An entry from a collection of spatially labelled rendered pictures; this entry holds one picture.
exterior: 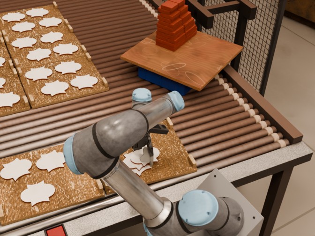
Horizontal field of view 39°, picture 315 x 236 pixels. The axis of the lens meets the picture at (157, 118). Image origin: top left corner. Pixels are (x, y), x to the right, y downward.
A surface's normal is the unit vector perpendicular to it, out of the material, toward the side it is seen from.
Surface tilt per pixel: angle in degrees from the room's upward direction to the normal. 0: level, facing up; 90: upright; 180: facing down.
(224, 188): 43
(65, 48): 0
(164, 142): 0
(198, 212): 36
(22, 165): 0
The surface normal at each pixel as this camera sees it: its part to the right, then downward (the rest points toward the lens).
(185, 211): -0.44, -0.40
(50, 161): 0.04, -0.76
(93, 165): 0.11, 0.59
